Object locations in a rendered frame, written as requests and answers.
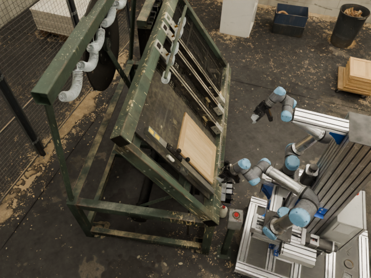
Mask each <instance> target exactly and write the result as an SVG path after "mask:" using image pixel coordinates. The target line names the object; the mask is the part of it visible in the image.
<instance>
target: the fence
mask: <svg viewBox="0 0 371 278"><path fill-rule="evenodd" d="M149 129H151V130H152V131H153V132H154V133H153V134H152V133H151V132H150V131H149ZM144 133H145V134H146V135H147V136H148V137H149V138H150V139H152V140H153V141H154V143H155V144H157V145H158V146H159V147H160V148H161V149H162V150H163V151H164V152H165V153H166V154H169V155H170V156H171V157H172V158H173V159H174V161H175V162H176V163H177V164H178V165H179V166H180V167H185V169H186V170H188V174H189V175H190V176H191V177H192V178H193V179H194V180H195V181H196V182H197V183H198V184H199V185H200V186H201V187H202V188H203V189H204V190H205V191H207V192H208V193H209V194H210V195H211V194H214V189H213V188H212V187H211V186H210V185H209V184H208V183H207V182H206V181H205V180H204V179H203V178H202V177H201V176H200V175H199V174H198V173H197V172H196V171H195V170H194V169H193V168H192V167H191V166H190V165H189V164H188V163H187V162H186V161H185V160H184V159H182V162H180V161H179V160H178V159H177V158H176V157H175V156H174V155H173V154H172V153H171V152H170V151H169V150H168V149H167V148H166V146H167V143H166V142H165V141H164V140H163V139H162V138H161V137H160V136H159V135H158V134H157V133H156V132H155V131H154V130H153V129H152V128H151V127H150V126H148V127H146V128H145V130H144ZM155 134H157V135H158V136H159V137H160V139H159V140H158V139H157V138H156V137H155Z"/></svg>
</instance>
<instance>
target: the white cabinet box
mask: <svg viewBox="0 0 371 278"><path fill-rule="evenodd" d="M257 5H258V0H223V3H222V12H221V22H220V31H219V32H220V33H224V34H229V35H234V36H240V37H243V38H248V37H249V34H250V32H251V29H252V26H253V23H254V20H255V16H256V10H257Z"/></svg>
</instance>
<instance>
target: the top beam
mask: <svg viewBox="0 0 371 278"><path fill-rule="evenodd" d="M177 2H178V0H164V1H163V3H162V6H161V9H160V12H159V14H158V16H157V19H156V22H155V24H154V26H153V29H152V32H151V35H150V37H149V40H148V42H147V44H146V47H145V50H144V53H143V54H142V57H141V60H140V63H139V65H138V67H137V70H136V73H135V75H134V78H133V80H132V82H131V86H130V88H129V91H128V93H127V96H126V98H125V101H124V104H123V106H122V109H121V111H120V114H119V116H118V119H117V121H116V124H115V126H114V129H113V132H112V134H111V137H110V139H111V140H112V141H113V142H114V143H115V144H116V145H118V146H119V147H123V146H126V145H129V144H131V142H132V139H133V136H134V133H135V130H136V127H137V123H138V121H139V118H140V115H141V112H142V108H143V105H144V102H145V99H146V96H147V93H148V91H149V87H150V84H151V81H152V78H153V75H154V72H155V69H156V66H157V63H158V60H159V57H160V53H159V52H158V50H157V49H156V48H155V47H154V45H155V42H156V40H157V39H158V40H159V42H160V43H161V44H162V46H163V44H164V42H165V39H166V36H167V35H166V34H165V32H164V31H163V30H162V28H161V26H162V23H163V22H165V24H166V25H167V26H168V28H169V26H170V25H169V23H168V22H167V20H166V19H165V15H166V12H167V13H168V14H169V15H170V17H171V18H173V15H174V11H175V9H176V5H177Z"/></svg>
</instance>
